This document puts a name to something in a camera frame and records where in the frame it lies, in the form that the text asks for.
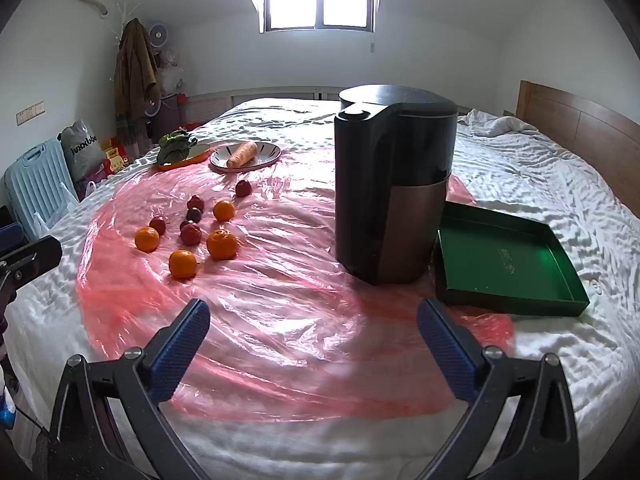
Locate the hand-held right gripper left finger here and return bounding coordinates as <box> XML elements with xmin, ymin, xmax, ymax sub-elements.
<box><xmin>47</xmin><ymin>299</ymin><xmax>211</xmax><ymax>480</ymax></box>

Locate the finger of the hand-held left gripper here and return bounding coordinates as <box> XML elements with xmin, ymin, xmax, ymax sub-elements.
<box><xmin>0</xmin><ymin>235</ymin><xmax>63</xmax><ymax>288</ymax></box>
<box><xmin>0</xmin><ymin>222</ymin><xmax>25</xmax><ymax>256</ymax></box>

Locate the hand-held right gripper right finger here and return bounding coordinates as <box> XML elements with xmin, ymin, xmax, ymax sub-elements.
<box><xmin>416</xmin><ymin>297</ymin><xmax>581</xmax><ymax>480</ymax></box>

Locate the green tray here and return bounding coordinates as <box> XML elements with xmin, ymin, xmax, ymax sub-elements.
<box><xmin>434</xmin><ymin>201</ymin><xmax>592</xmax><ymax>317</ymax></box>

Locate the large orange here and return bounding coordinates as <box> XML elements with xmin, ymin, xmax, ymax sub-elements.
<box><xmin>206</xmin><ymin>229</ymin><xmax>239</xmax><ymax>261</ymax></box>

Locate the light blue suitcase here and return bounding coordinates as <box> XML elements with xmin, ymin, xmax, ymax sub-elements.
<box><xmin>4</xmin><ymin>139</ymin><xmax>80</xmax><ymax>241</ymax></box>

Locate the white plastic bag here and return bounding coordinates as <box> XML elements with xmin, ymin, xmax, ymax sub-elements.
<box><xmin>82</xmin><ymin>177</ymin><xmax>108</xmax><ymax>201</ymax></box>

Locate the grey printed bag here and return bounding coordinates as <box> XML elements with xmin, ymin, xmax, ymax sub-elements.
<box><xmin>57</xmin><ymin>120</ymin><xmax>107</xmax><ymax>183</ymax></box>

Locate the yellow red snack bag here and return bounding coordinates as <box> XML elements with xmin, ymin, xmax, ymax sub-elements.
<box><xmin>100</xmin><ymin>136</ymin><xmax>133</xmax><ymax>176</ymax></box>

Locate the pink plastic sheet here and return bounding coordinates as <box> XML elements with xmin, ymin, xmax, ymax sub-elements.
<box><xmin>75</xmin><ymin>145</ymin><xmax>516</xmax><ymax>418</ymax></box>

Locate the leafy green vegetable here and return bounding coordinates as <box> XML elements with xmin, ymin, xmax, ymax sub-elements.
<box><xmin>159</xmin><ymin>130</ymin><xmax>198</xmax><ymax>163</ymax></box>

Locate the orange plate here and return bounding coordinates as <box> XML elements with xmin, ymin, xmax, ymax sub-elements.
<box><xmin>155</xmin><ymin>142</ymin><xmax>212</xmax><ymax>170</ymax></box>

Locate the purple box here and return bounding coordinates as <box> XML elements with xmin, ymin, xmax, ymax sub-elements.
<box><xmin>145</xmin><ymin>92</ymin><xmax>188</xmax><ymax>133</ymax></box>

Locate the brown coat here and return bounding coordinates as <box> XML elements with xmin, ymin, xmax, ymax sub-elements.
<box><xmin>112</xmin><ymin>19</ymin><xmax>162</xmax><ymax>148</ymax></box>

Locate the carrot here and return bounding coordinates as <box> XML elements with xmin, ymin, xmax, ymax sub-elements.
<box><xmin>226</xmin><ymin>141</ymin><xmax>259</xmax><ymax>169</ymax></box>

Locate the grey patterned plate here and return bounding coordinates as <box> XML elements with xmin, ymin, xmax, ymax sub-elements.
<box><xmin>209</xmin><ymin>141</ymin><xmax>282</xmax><ymax>172</ymax></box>

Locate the clear plastic bag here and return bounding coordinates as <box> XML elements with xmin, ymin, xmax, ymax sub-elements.
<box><xmin>155</xmin><ymin>47</ymin><xmax>183</xmax><ymax>96</ymax></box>

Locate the crumpled white cloth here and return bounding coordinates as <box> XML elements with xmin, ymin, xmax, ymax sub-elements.
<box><xmin>457</xmin><ymin>109</ymin><xmax>541</xmax><ymax>137</ymax></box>

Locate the white coat rack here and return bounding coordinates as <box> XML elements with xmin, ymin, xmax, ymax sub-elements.
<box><xmin>107</xmin><ymin>2</ymin><xmax>143</xmax><ymax>51</ymax></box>

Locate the wooden headboard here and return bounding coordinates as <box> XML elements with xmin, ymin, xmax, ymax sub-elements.
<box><xmin>515</xmin><ymin>80</ymin><xmax>640</xmax><ymax>221</ymax></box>

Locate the white radiator cover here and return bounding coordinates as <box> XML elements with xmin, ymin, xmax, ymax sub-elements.
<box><xmin>187</xmin><ymin>87</ymin><xmax>346</xmax><ymax>126</ymax></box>

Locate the wall switch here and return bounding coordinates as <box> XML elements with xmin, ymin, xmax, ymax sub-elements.
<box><xmin>16</xmin><ymin>102</ymin><xmax>46</xmax><ymax>126</ymax></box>

